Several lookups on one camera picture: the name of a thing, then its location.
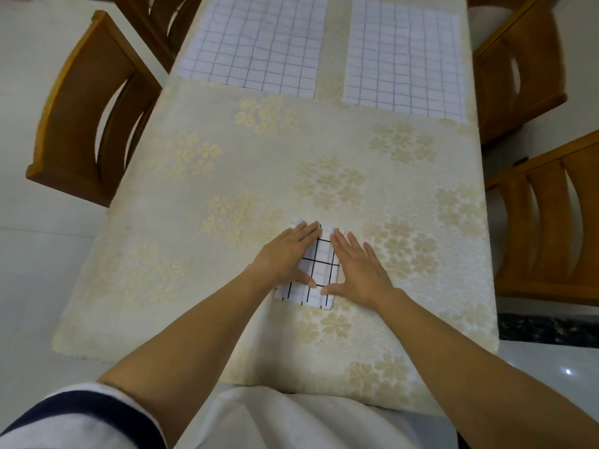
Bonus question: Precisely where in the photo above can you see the person's right hand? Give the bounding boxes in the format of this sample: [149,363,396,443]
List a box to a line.
[319,228,396,312]

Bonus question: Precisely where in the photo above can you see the person's left hand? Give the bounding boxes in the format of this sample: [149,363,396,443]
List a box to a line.
[250,221,324,291]

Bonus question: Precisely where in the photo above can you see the checked cloth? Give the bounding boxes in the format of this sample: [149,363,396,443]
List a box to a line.
[273,219,341,310]
[177,0,329,100]

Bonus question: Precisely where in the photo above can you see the person's left forearm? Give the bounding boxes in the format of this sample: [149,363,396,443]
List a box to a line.
[97,268,277,447]

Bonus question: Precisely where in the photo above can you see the person's right forearm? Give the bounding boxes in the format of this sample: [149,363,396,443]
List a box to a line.
[377,288,599,449]

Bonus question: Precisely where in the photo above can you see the table with cream floral tablecloth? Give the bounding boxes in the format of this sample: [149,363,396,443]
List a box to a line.
[51,0,500,417]

